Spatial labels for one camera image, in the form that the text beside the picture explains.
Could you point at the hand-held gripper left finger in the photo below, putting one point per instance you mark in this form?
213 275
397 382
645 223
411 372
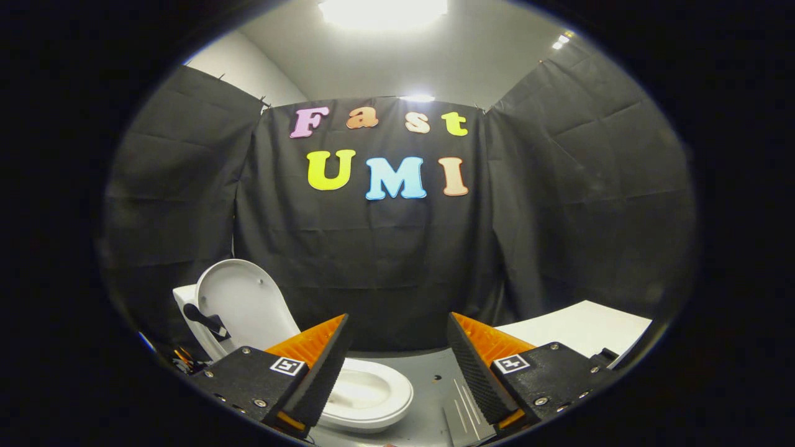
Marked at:
320 379

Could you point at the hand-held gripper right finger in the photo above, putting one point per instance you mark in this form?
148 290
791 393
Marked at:
481 385

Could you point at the white toilet lid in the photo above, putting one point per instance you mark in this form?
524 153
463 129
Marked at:
248 304

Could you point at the white toilet bowl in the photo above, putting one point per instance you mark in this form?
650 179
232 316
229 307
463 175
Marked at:
372 391

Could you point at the white toilet tank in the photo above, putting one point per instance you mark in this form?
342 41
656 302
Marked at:
183 298

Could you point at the white cabinet with gray panels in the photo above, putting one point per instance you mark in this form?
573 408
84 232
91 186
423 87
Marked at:
577 326

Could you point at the black backdrop cloth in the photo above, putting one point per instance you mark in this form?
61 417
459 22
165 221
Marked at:
372 267

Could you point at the orange and black device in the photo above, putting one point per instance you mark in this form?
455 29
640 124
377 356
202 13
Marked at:
182 355

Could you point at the narrow ceiling light strip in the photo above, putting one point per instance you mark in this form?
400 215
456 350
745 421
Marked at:
417 98

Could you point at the small ceiling light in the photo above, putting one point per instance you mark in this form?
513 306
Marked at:
562 40

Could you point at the large ceiling light panel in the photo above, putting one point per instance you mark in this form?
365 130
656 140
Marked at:
382 12

